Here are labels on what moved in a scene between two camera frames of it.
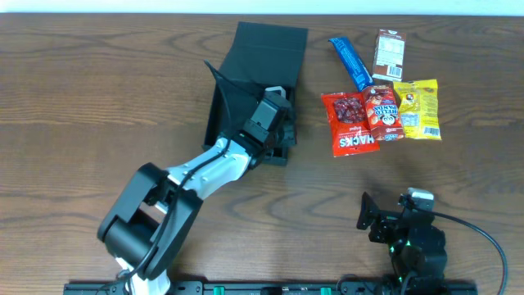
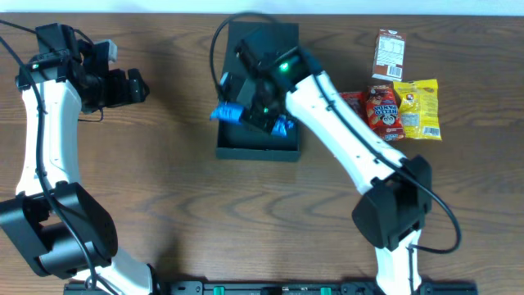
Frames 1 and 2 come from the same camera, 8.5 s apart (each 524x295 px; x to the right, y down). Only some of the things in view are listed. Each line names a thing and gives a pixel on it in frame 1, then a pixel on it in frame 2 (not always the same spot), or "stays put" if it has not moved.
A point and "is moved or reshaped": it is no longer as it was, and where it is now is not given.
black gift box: x=264 y=56 is moved or reshaped
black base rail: x=264 y=288 stays put
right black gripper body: x=377 y=225 to x=254 y=115
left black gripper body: x=287 y=133 to x=124 y=87
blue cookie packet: x=360 y=72 to x=232 y=112
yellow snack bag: x=419 y=109 stays put
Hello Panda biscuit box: x=384 y=114 stays put
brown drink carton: x=389 y=61 stays put
